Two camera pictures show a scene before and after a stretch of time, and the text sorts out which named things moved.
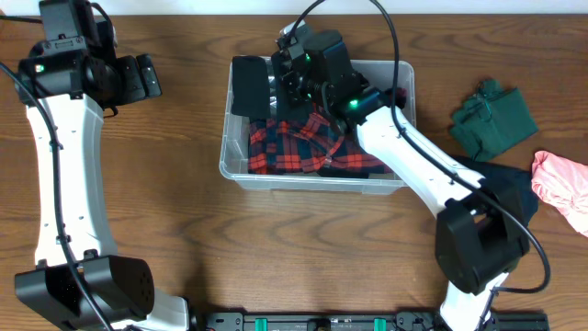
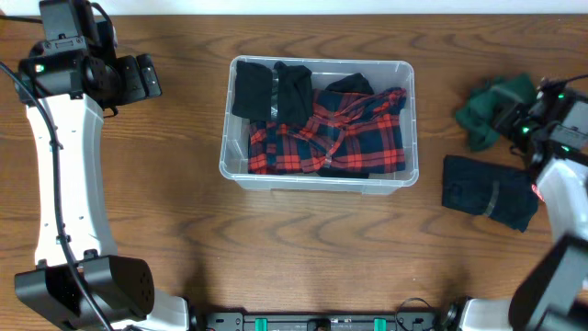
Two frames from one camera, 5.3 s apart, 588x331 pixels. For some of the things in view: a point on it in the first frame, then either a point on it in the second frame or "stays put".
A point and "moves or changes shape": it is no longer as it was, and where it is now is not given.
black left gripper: x=132 y=89 stays put
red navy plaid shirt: x=305 y=142 stays put
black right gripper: x=291 y=80 -> x=514 y=110
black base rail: x=367 y=322 stays put
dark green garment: x=491 y=119 moves or changes shape
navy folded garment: x=510 y=188 stays put
